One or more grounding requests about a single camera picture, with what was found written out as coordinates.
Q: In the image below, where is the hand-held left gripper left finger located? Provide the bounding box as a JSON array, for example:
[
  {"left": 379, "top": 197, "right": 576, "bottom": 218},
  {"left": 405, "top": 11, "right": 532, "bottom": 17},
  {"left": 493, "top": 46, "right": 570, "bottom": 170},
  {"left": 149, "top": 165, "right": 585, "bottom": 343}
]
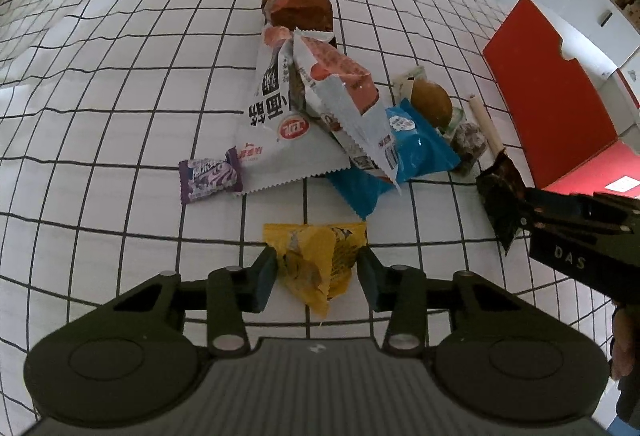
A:
[{"left": 107, "top": 246, "right": 279, "bottom": 358}]

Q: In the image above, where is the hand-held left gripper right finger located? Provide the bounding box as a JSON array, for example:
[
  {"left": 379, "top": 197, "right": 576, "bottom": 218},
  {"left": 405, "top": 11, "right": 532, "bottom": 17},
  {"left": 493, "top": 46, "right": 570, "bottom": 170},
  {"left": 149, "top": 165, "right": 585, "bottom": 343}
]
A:
[{"left": 356, "top": 246, "right": 528, "bottom": 358}]

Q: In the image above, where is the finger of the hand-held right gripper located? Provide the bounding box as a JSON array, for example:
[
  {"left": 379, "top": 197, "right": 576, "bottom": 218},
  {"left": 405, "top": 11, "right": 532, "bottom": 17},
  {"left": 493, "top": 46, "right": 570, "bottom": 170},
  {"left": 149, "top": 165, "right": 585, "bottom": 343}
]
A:
[
  {"left": 522, "top": 187, "right": 640, "bottom": 217},
  {"left": 519, "top": 212, "right": 632, "bottom": 235}
]

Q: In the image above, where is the yellow snack packet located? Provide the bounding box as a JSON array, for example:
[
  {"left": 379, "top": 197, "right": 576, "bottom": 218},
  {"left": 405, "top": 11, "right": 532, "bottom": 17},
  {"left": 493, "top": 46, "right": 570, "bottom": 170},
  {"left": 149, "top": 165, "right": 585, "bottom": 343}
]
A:
[{"left": 263, "top": 222, "right": 369, "bottom": 317}]

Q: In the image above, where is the dark snack packet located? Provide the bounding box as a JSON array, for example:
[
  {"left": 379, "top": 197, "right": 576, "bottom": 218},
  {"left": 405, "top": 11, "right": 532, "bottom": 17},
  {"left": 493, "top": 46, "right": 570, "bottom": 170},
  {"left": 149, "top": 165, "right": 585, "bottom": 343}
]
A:
[{"left": 475, "top": 151, "right": 528, "bottom": 257}]

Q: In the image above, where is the red cardboard box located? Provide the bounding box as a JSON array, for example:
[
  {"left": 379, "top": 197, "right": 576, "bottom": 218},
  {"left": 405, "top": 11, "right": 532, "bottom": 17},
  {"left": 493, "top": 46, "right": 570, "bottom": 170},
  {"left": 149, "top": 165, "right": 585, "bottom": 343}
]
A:
[{"left": 482, "top": 0, "right": 640, "bottom": 202}]

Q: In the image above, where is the blue snack packet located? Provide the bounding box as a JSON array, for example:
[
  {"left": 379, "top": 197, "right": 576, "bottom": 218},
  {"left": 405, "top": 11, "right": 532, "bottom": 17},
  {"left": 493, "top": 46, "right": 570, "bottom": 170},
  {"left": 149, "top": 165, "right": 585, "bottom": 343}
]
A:
[{"left": 327, "top": 99, "right": 462, "bottom": 219}]

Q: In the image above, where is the large white black-print snack packet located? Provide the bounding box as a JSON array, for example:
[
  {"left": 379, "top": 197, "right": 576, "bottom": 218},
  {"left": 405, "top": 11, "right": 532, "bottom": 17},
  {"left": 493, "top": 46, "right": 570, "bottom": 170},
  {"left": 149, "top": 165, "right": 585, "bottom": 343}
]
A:
[{"left": 235, "top": 26, "right": 351, "bottom": 194}]

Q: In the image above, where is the person's right hand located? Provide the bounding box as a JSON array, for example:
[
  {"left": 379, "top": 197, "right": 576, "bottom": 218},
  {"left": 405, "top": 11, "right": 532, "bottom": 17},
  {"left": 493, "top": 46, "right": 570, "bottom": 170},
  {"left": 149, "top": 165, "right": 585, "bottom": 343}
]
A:
[{"left": 610, "top": 303, "right": 634, "bottom": 379}]

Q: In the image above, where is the purple candy packet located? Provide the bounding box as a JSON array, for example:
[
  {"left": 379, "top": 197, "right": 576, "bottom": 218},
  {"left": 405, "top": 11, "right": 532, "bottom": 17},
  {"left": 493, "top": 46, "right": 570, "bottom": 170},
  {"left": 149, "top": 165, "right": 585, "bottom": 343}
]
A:
[{"left": 179, "top": 147, "right": 244, "bottom": 205}]

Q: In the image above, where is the dark wrapped candy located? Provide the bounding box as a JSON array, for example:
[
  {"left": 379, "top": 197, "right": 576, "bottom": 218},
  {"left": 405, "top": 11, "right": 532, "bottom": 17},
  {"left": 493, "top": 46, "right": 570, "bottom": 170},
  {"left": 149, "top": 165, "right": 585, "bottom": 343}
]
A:
[{"left": 450, "top": 119, "right": 488, "bottom": 174}]

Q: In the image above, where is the clear packet with brown bun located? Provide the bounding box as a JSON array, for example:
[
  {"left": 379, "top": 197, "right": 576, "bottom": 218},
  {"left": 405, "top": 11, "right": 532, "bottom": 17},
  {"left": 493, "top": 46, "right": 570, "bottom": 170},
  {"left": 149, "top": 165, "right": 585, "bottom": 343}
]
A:
[{"left": 392, "top": 66, "right": 466, "bottom": 129}]

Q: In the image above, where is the white orange snack packet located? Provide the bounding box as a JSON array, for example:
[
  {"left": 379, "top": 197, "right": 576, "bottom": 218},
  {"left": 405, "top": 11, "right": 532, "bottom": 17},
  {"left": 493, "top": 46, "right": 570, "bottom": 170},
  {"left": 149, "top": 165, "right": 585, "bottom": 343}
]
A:
[{"left": 292, "top": 29, "right": 403, "bottom": 192}]

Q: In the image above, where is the checked white tablecloth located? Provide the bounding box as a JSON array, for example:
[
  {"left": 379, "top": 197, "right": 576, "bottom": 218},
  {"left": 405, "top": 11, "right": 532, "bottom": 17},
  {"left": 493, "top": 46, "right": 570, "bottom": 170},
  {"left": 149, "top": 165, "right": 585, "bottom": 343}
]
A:
[{"left": 0, "top": 0, "right": 640, "bottom": 436}]

